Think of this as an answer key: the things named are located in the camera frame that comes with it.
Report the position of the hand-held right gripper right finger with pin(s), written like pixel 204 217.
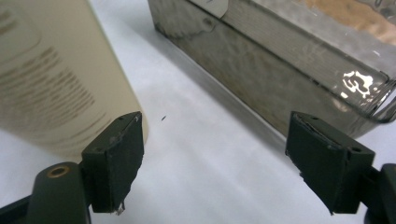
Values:
pixel 330 165

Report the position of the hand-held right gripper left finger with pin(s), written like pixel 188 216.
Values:
pixel 112 161

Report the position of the metal mesh basket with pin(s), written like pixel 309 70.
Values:
pixel 249 71

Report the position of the cream pump bottle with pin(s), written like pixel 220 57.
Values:
pixel 62 77

